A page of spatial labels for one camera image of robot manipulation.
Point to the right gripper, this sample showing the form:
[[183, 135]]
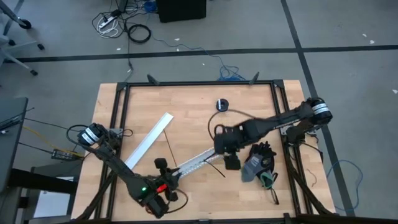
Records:
[[228, 141]]

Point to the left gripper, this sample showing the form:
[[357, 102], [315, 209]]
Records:
[[169, 180]]

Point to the black zip tie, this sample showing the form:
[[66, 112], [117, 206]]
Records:
[[170, 149], [214, 169]]

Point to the white duct cover strip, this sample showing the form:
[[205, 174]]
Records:
[[149, 140]]

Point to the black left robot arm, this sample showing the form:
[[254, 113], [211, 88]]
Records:
[[115, 158]]

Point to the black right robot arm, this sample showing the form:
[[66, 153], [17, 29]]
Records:
[[280, 121]]

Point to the red tag on left arm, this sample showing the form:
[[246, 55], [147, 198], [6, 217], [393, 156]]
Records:
[[161, 188]]

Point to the small black round disc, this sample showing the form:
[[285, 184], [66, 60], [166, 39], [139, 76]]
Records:
[[225, 105]]

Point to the printed grey work glove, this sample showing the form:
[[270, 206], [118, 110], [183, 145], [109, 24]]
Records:
[[253, 169]]

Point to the black safety glasses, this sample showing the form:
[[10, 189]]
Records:
[[271, 190]]

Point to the small black device box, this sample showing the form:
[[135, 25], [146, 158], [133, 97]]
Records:
[[62, 154]]

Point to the white panel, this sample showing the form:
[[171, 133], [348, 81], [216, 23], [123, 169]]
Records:
[[49, 202]]

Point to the black computer case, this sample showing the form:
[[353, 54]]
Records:
[[180, 11]]

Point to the black stand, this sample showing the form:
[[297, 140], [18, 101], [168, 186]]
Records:
[[37, 183]]

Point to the white power strip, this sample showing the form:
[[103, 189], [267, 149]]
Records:
[[104, 23]]

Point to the dark desk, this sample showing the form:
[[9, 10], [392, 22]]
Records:
[[11, 140]]

